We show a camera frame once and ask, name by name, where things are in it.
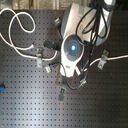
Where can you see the blue object at edge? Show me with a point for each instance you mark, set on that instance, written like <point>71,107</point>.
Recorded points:
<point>1,88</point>

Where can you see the grey cable clip right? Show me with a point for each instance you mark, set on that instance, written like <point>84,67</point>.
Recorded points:
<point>103,59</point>

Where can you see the grey cable clip center-right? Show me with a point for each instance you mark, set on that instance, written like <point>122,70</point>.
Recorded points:
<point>83,81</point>

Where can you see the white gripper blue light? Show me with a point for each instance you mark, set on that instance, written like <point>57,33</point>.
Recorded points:
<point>71,54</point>

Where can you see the grey cable clip bottom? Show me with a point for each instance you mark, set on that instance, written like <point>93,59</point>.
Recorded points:
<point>61,94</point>

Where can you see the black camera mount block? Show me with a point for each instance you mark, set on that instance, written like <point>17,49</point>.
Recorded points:
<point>52,45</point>

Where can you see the grey cable clip left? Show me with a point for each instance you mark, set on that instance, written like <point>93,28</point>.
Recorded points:
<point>39,57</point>

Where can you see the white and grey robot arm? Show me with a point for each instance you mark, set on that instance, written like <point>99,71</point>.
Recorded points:
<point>82,26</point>

